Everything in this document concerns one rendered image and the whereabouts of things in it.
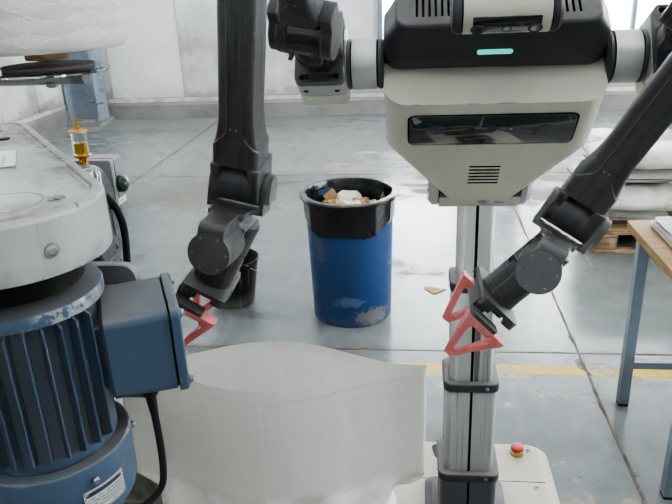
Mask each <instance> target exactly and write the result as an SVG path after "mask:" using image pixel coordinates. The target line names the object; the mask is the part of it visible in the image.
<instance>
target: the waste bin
mask: <svg viewBox="0 0 672 504"><path fill-rule="evenodd" d="M332 188H333V189H334V190H335V192H336V193H337V194H338V193H339V192H340V191H342V190H347V191H358V192H359V193H360V194H361V196H362V197H368V198H369V200H373V199H376V200H377V201H373V202H368V203H361V204H329V203H322V201H323V200H325V198H324V197H323V195H324V194H326V193H327V192H328V191H330V190H331V189H332ZM382 192H384V196H385V198H383V199H380V198H381V195H382ZM398 194H399V191H398V188H397V187H396V186H395V185H394V184H392V183H390V182H388V181H385V180H382V179H377V178H370V177H337V178H330V179H324V180H320V181H316V182H313V183H311V184H309V185H307V186H305V187H304V188H303V189H302V190H301V191H300V193H299V197H300V199H301V201H302V202H303V205H304V214H305V218H306V220H307V229H308V240H309V252H310V263H311V275H312V286H313V297H314V308H315V315H316V316H317V318H318V319H319V320H321V321H322V322H324V323H326V324H328V325H331V326H335V327H341V328H361V327H367V326H371V325H374V324H377V323H379V322H381V321H383V320H384V319H386V318H387V317H388V316H389V314H390V312H391V288H392V238H393V217H394V211H395V199H396V198H397V196H398Z"/></svg>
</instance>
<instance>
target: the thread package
mask: <svg viewBox="0 0 672 504"><path fill-rule="evenodd" d="M126 28H128V27H126V20H125V10H124V5H123V0H0V57H16V56H24V58H25V61H50V60H60V59H66V58H69V53H68V52H77V51H84V50H94V49H103V48H110V47H115V46H119V45H122V44H123V43H124V42H125V41H126V39H127V30H126Z"/></svg>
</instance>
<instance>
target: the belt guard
mask: <svg viewBox="0 0 672 504"><path fill-rule="evenodd" d="M2 127H3V132H4V137H10V139H9V140H4V141H0V151H7V150H15V149H16V166H15V167H7V168H0V290H2V289H8V288H13V287H18V286H22V285H27V284H31V283H35V282H38V281H42V280H45V279H48V278H52V277H55V276H58V275H60V274H63V273H66V272H69V271H71V270H74V269H76V268H78V267H81V266H83V265H85V264H87V263H89V262H91V261H92V260H94V259H96V258H97V257H99V256H100V255H101V254H103V253H104V252H105V251H106V250H107V249H108V248H109V247H110V245H111V243H112V240H113V236H112V230H111V224H110V219H109V213H108V207H107V201H106V195H105V190H104V186H103V185H102V184H101V183H100V182H99V181H98V180H97V179H95V178H94V177H93V176H92V175H90V174H89V173H88V172H87V171H85V170H84V169H83V168H82V167H80V166H79V165H78V164H76V163H75V162H74V161H73V160H71V159H70V158H69V157H68V156H66V155H65V154H64V153H63V152H61V151H60V150H59V149H58V148H56V147H55V146H54V145H52V144H51V143H50V142H49V141H47V140H46V139H45V138H44V137H42V136H41V135H40V134H39V133H37V132H36V131H35V130H33V129H32V128H31V127H30V126H28V125H27V124H25V123H21V122H2ZM2 127H1V123H0V138H1V137H3V132H2Z"/></svg>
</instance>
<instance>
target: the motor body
mask: <svg viewBox="0 0 672 504"><path fill-rule="evenodd" d="M84 266H85V270H84V273H83V275H82V276H81V277H80V278H79V279H78V281H77V282H75V283H74V284H73V285H72V286H70V287H68V288H67V289H65V290H63V291H61V292H59V293H57V294H55V295H52V296H50V297H47V298H44V299H41V300H38V301H35V302H31V303H27V304H23V305H18V306H13V307H6V308H0V504H123V503H124V502H125V500H126V499H127V497H128V495H129V493H130V491H131V489H132V487H133V485H134V483H135V480H136V474H137V460H136V454H135V447H134V441H133V434H132V428H133V427H135V421H133V420H132V421H130V416H129V414H128V412H127V410H126V409H125V408H124V406H123V405H121V404H120V403H119V402H117V401H115V400H114V396H113V394H112V389H107V388H105V385H104V379H103V374H102V369H101V364H100V359H99V353H98V348H97V343H96V338H95V332H94V321H95V319H96V317H97V306H96V301H97V300H98V299H99V298H100V296H101V295H102V293H103V291H104V287H105V285H104V279H103V274H102V272H101V270H100V269H99V268H98V267H97V266H95V265H94V264H92V263H87V264H85V265H84Z"/></svg>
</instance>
